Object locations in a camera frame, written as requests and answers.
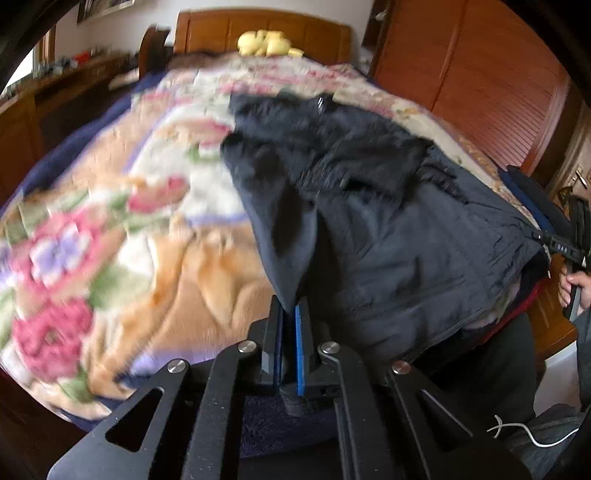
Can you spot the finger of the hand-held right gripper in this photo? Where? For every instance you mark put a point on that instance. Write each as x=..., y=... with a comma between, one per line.
x=538, y=203

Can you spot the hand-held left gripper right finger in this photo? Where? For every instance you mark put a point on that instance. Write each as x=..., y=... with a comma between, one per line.
x=303, y=350

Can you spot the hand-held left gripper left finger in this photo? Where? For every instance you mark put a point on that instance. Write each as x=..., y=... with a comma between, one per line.
x=279, y=344

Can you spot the black jacket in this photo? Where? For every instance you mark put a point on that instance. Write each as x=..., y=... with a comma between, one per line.
x=369, y=207

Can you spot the person's right hand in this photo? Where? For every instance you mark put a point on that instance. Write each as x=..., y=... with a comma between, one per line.
x=584, y=286

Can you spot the person's dark trousers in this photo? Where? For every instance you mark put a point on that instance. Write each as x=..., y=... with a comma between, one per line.
x=503, y=369

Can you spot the wooden slatted wardrobe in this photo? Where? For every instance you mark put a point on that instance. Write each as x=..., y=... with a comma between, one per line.
x=461, y=64

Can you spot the floral blanket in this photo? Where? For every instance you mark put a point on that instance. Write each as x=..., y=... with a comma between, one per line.
x=138, y=254

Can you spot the yellow plush toy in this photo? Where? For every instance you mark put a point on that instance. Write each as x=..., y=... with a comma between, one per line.
x=263, y=44

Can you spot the wooden bed headboard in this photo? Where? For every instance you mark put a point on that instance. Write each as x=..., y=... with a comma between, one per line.
x=207, y=32

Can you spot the wooden chair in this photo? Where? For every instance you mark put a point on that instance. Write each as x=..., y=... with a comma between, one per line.
x=154, y=48

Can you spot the wooden desk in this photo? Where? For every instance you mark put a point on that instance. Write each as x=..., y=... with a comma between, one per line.
x=27, y=120

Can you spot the red bowl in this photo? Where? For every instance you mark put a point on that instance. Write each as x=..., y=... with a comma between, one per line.
x=83, y=57

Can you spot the clutter of desk items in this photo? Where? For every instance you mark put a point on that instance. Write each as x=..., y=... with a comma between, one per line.
x=60, y=64

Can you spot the window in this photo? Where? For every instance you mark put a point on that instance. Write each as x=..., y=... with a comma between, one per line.
x=32, y=60

